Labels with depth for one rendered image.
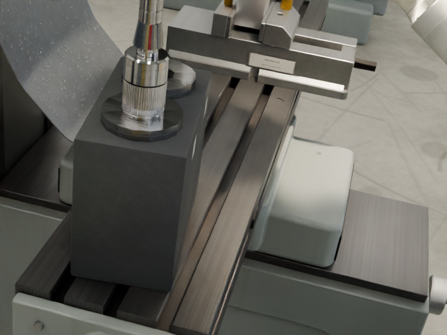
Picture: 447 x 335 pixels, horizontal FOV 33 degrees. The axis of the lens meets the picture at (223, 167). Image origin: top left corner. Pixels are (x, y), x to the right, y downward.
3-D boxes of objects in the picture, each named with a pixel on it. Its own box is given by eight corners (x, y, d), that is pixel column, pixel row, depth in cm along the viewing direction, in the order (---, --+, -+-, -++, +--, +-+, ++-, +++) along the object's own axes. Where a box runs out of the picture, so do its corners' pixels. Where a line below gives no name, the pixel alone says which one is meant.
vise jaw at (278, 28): (298, 26, 146) (302, 6, 144) (289, 49, 135) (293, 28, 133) (268, 20, 146) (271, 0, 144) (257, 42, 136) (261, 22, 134)
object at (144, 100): (118, 100, 83) (121, 51, 80) (160, 100, 84) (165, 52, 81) (124, 120, 79) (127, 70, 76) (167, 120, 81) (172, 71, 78)
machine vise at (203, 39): (351, 68, 149) (364, 16, 143) (346, 100, 137) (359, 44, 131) (181, 34, 153) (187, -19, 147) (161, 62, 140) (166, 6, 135)
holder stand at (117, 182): (197, 191, 106) (215, 60, 95) (171, 294, 87) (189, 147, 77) (113, 176, 106) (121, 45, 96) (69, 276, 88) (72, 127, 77)
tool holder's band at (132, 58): (121, 51, 80) (122, 42, 80) (165, 52, 81) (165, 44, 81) (127, 70, 76) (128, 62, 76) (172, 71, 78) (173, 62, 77)
